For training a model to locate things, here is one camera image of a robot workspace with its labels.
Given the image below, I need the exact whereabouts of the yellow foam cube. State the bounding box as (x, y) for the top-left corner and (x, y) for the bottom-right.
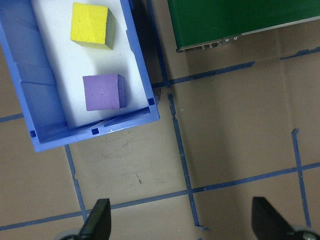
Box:
(70, 2), (117, 50)

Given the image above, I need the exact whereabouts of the blue plastic storage bin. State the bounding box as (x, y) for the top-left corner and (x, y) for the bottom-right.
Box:
(0, 0), (161, 153)

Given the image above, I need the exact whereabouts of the white foam liner sheet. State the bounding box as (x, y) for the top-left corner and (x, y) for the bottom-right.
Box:
(31, 0), (151, 127)

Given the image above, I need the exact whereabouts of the green belt conveyor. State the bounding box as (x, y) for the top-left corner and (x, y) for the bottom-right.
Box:
(166, 0), (320, 54)

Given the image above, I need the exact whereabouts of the purple foam cube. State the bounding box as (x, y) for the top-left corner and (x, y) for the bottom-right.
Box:
(82, 73), (128, 112)

